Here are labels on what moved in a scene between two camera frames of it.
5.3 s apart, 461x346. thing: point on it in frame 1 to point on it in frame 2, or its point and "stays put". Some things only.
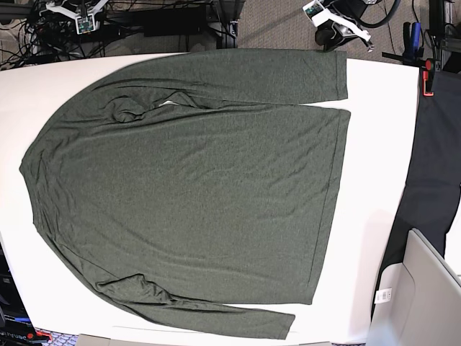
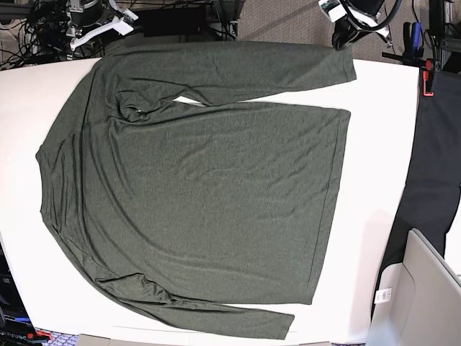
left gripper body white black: x=86 y=21 to x=89 y=20
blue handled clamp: x=413 y=51 stays put
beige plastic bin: x=417 y=302 stays put
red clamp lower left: x=39 y=333 stays put
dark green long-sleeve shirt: x=186 y=187 stays put
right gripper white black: x=344 y=15 to x=346 y=29
